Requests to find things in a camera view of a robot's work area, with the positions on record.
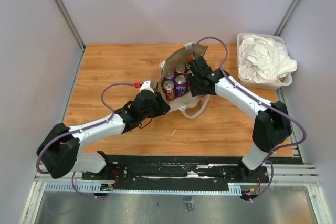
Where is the pink patterned canvas bag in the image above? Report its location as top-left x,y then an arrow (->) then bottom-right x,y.
158,43 -> 209,119

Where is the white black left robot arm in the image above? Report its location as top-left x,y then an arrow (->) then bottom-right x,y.
36,90 -> 170,180

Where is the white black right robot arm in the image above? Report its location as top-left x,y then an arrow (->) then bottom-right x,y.
187,56 -> 292,182

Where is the purple fanta can front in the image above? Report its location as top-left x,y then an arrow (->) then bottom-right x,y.
175,75 -> 187,97

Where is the red soda can rear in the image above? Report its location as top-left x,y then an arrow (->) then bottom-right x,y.
175,64 -> 186,76

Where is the red coke can front left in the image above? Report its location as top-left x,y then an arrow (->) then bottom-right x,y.
162,80 -> 175,101

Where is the purple soda can rear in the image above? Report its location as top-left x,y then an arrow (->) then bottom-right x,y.
163,70 -> 175,82

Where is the white crumpled cloth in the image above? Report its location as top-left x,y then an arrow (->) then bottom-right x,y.
240,34 -> 298,84

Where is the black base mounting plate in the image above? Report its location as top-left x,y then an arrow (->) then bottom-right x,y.
82,155 -> 269,189

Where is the white plastic basket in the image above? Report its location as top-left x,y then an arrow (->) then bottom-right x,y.
236,32 -> 293,90

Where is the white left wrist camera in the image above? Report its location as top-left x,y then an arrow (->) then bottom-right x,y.
134,80 -> 154,93

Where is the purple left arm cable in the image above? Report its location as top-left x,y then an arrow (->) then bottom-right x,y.
35,82 -> 137,175

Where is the white slotted cable duct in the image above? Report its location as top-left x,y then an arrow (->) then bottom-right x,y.
44,182 -> 242,196

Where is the aluminium frame rail right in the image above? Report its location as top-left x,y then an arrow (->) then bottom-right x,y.
274,0 -> 302,37

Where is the aluminium frame rail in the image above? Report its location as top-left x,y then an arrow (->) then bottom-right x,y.
274,0 -> 302,37
53,0 -> 86,51

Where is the aluminium frame rail left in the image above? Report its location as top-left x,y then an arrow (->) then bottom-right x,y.
53,0 -> 86,51

